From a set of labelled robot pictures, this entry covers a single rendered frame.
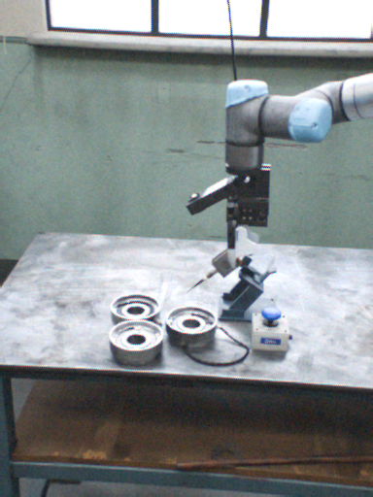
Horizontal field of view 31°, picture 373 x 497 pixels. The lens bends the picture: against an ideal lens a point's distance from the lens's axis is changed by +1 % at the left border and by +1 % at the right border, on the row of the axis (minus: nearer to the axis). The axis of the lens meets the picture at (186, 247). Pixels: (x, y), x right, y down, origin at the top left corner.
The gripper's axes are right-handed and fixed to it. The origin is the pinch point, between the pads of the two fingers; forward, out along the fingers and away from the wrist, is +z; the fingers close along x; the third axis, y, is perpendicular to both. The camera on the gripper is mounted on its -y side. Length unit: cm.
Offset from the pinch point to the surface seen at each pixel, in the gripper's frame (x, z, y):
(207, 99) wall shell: 153, -6, -24
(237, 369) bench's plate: -16.1, 16.0, 2.8
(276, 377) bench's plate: -17.0, 16.3, 10.2
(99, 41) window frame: 140, -29, -65
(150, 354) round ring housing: -18.2, 12.9, -13.7
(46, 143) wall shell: 148, 14, -94
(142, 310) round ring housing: -2.1, 12.2, -18.7
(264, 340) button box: -9.2, 13.2, 7.6
